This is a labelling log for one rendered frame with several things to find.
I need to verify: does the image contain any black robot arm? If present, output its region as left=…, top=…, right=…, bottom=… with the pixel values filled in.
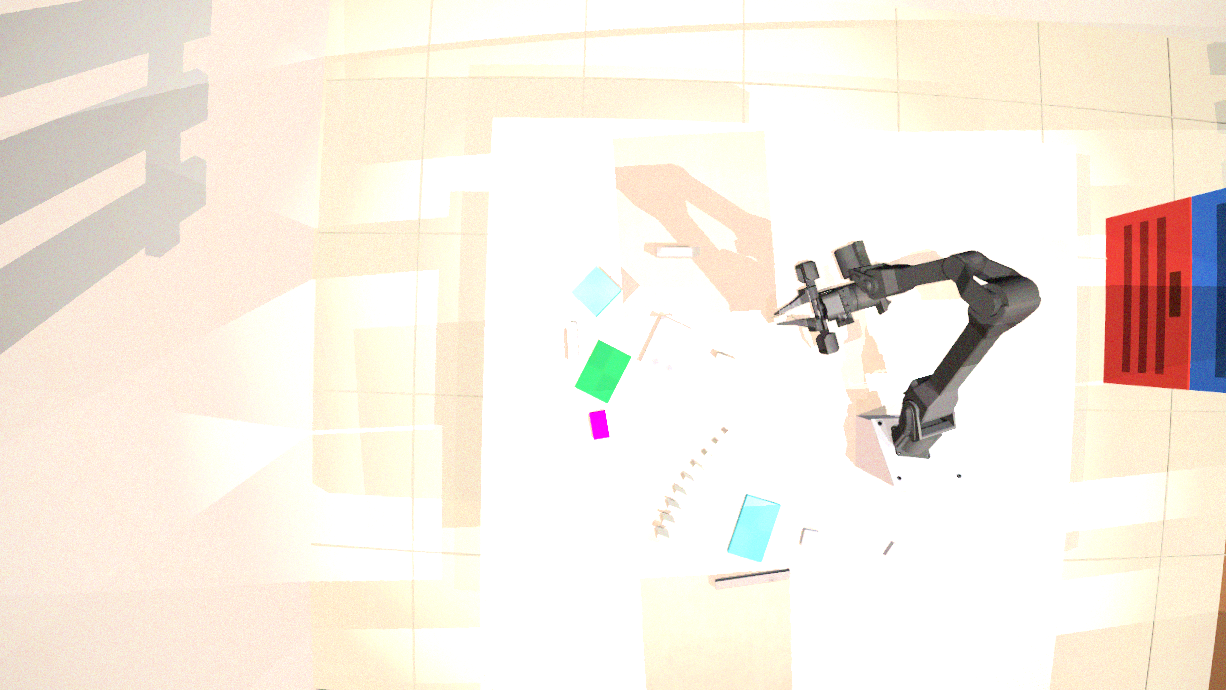
left=818, top=240, right=1041, bottom=460

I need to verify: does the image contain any magenta rectangular block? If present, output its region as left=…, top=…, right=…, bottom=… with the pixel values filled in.
left=588, top=411, right=611, bottom=440

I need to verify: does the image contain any grey rectangular bar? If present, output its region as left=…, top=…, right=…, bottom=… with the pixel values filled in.
left=714, top=569, right=791, bottom=590

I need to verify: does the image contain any cyan flat rectangular block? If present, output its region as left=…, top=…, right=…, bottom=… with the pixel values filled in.
left=728, top=494, right=781, bottom=563

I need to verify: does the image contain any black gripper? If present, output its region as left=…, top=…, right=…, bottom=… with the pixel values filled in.
left=774, top=260, right=858, bottom=355

